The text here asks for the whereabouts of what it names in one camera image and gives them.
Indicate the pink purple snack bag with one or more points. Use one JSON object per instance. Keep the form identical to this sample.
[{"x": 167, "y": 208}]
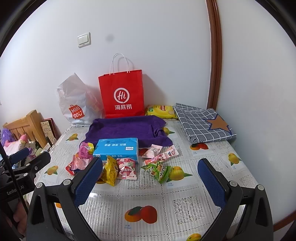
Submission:
[{"x": 86, "y": 150}]

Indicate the plush toy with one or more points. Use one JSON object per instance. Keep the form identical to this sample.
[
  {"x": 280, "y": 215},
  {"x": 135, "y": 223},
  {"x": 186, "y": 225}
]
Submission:
[{"x": 11, "y": 146}]

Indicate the white Miniso plastic bag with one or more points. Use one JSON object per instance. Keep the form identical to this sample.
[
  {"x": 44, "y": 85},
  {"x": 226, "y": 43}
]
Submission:
[{"x": 77, "y": 102}]

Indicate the purple towel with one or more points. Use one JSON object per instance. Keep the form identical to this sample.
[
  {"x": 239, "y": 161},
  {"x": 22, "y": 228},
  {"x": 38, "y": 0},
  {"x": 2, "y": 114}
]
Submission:
[{"x": 147, "y": 129}]

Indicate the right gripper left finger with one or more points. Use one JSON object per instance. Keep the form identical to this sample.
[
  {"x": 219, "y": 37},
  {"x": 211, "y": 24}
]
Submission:
[{"x": 43, "y": 222}]

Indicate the pink long wafer packet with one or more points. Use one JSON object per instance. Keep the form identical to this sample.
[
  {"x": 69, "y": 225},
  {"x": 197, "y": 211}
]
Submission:
[{"x": 162, "y": 157}]

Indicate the yellow snack packet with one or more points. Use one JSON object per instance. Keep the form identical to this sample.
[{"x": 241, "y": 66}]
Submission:
[{"x": 110, "y": 171}]

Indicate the strawberry lychee jelly packet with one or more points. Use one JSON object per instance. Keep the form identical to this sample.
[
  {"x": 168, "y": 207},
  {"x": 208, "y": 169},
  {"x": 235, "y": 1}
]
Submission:
[{"x": 126, "y": 169}]

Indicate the red pink snack packet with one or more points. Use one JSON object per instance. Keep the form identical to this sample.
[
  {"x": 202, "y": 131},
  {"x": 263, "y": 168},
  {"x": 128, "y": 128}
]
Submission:
[{"x": 77, "y": 164}]

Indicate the blue tissue pack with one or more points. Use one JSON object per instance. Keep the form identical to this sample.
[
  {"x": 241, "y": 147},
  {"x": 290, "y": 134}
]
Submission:
[{"x": 117, "y": 148}]

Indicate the patterned book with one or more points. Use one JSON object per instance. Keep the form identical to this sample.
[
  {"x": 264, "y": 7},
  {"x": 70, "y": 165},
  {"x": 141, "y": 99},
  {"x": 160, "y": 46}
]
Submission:
[{"x": 50, "y": 130}]

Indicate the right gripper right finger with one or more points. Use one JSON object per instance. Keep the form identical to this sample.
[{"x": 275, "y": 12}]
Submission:
[{"x": 256, "y": 221}]

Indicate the white wall switch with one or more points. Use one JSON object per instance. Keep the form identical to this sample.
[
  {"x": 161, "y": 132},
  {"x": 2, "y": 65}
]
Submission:
[{"x": 84, "y": 40}]

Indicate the brown wooden door frame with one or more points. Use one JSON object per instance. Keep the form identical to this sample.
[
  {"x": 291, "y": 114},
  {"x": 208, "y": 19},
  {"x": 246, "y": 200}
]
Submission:
[{"x": 216, "y": 53}]

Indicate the small pink candy packet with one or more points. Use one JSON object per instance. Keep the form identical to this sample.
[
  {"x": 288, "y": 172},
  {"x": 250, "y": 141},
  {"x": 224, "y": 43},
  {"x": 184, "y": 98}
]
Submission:
[{"x": 152, "y": 151}]

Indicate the wooden headboard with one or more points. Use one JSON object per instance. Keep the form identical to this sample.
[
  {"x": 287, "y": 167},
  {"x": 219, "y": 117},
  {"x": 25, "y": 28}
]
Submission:
[{"x": 29, "y": 125}]

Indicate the red paper Haidilao bag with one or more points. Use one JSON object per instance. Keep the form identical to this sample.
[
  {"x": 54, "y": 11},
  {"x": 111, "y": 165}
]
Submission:
[{"x": 122, "y": 93}]

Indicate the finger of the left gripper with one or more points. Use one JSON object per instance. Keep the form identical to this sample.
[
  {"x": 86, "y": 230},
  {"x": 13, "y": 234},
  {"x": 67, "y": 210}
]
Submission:
[{"x": 18, "y": 156}]

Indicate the yellow chips bag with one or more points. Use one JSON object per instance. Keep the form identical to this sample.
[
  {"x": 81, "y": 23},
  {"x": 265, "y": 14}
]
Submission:
[{"x": 161, "y": 111}]

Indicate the person's left hand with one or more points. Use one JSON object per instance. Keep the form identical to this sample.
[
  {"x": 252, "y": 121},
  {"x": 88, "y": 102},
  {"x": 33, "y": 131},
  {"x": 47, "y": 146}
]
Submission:
[{"x": 20, "y": 217}]

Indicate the grey checked folded cloth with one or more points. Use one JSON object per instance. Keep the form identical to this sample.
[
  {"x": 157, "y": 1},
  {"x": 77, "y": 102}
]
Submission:
[{"x": 203, "y": 125}]

